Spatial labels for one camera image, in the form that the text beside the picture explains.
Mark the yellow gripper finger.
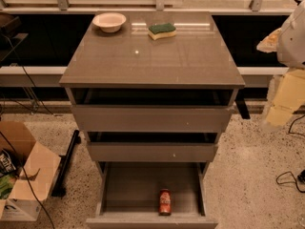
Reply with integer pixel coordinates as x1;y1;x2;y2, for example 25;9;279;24
256;28;281;53
262;69;305;129

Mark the red coke can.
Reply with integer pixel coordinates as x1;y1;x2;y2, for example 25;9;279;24
159;189;172;216

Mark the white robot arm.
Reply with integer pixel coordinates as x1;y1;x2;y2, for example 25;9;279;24
256;1;305;128

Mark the grey drawer cabinet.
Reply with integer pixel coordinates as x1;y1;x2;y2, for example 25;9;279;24
58;10;246;164

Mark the top grey drawer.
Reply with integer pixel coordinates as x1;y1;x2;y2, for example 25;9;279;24
68;88;235;133

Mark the grey drawer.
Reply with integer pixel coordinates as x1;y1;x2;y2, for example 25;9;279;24
87;162;217;229
88;132;217;162
68;88;235;133

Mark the bottom grey drawer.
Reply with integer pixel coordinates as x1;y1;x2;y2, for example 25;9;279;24
87;162;217;229

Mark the middle grey drawer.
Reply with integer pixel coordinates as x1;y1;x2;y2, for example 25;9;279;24
88;132;217;162

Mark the green yellow sponge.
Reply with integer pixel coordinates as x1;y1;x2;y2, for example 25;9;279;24
148;23;176;40

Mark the white bowl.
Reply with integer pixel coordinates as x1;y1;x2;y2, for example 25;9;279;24
92;12;127;33

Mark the black bar on floor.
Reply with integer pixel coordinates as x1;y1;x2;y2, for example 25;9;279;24
51;130;81;198

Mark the open cardboard box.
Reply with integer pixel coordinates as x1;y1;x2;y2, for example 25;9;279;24
0;121;60;221

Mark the chip bag in box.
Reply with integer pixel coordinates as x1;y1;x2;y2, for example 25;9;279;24
0;149;17;177

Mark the green packet in box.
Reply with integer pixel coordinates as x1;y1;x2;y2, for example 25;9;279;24
0;174;16;199

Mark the black cable right floor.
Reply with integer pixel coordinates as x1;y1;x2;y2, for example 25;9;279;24
275;114;305;195

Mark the black cable floor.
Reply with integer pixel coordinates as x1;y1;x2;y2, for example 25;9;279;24
0;35;57;229
275;114;305;195

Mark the black cable left floor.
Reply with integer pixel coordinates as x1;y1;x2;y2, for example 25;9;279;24
0;35;57;229

